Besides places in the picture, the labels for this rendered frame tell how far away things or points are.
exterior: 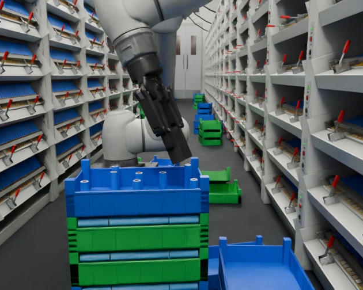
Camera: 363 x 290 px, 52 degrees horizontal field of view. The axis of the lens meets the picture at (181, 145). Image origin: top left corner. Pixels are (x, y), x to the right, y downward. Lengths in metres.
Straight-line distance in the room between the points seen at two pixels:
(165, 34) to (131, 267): 0.89
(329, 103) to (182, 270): 0.76
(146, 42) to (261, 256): 0.68
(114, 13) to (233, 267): 0.73
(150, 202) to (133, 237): 0.09
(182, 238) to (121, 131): 0.90
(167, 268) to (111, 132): 0.91
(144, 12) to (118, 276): 0.57
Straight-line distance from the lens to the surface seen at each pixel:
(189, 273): 0.86
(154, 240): 0.82
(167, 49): 1.46
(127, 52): 0.81
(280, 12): 2.01
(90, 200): 0.80
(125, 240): 0.82
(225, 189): 2.24
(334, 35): 1.32
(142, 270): 0.85
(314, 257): 1.32
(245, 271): 1.08
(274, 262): 1.14
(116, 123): 1.64
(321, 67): 1.30
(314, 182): 1.35
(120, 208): 0.80
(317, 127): 1.31
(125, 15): 0.82
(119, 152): 1.65
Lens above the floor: 0.69
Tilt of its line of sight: 11 degrees down
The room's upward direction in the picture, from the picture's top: straight up
